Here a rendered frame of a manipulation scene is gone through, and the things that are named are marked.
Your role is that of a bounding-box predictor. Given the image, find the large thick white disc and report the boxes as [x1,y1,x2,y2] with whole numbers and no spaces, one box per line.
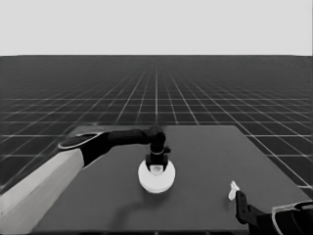
[137,158,176,195]

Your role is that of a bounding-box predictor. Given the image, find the small thin T-shaped white piece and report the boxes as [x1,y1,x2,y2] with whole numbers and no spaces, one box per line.
[227,180,241,202]

